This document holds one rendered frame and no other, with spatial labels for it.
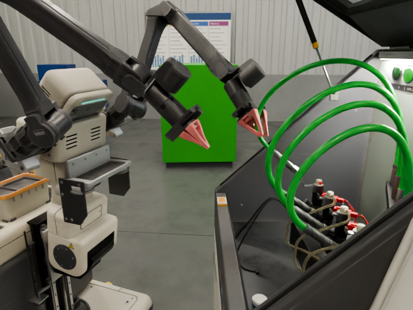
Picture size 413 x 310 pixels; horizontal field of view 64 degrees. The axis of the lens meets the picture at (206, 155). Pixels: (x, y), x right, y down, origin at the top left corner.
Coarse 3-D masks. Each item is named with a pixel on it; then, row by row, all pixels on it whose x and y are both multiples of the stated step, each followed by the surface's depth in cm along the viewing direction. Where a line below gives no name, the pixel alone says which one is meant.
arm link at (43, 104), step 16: (0, 16) 80; (0, 32) 79; (0, 48) 80; (16, 48) 83; (0, 64) 82; (16, 64) 82; (16, 80) 84; (32, 80) 86; (32, 96) 86; (32, 112) 88; (64, 112) 95; (32, 128) 88; (48, 128) 88; (48, 144) 90
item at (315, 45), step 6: (300, 0) 104; (300, 6) 104; (300, 12) 105; (306, 12) 105; (306, 18) 105; (306, 24) 106; (312, 30) 106; (312, 36) 106; (312, 42) 107; (318, 54) 108; (324, 66) 109; (324, 72) 110; (330, 84) 111; (330, 96) 112; (336, 96) 112
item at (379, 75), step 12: (324, 60) 86; (336, 60) 85; (348, 60) 84; (300, 72) 89; (372, 72) 82; (276, 84) 92; (384, 84) 82; (396, 96) 82; (264, 144) 98; (396, 144) 85; (396, 156) 86; (396, 168) 86
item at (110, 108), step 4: (108, 108) 133; (112, 108) 132; (108, 112) 132; (112, 112) 132; (116, 112) 131; (112, 116) 132; (116, 116) 132; (120, 116) 132; (124, 116) 133; (112, 120) 132; (116, 120) 133; (120, 120) 135; (124, 120) 137; (112, 124) 134; (116, 124) 134; (120, 124) 139; (112, 128) 134
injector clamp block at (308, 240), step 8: (296, 232) 91; (304, 240) 85; (312, 240) 85; (304, 248) 84; (312, 248) 81; (296, 256) 91; (304, 256) 84; (312, 256) 78; (320, 256) 78; (312, 264) 78
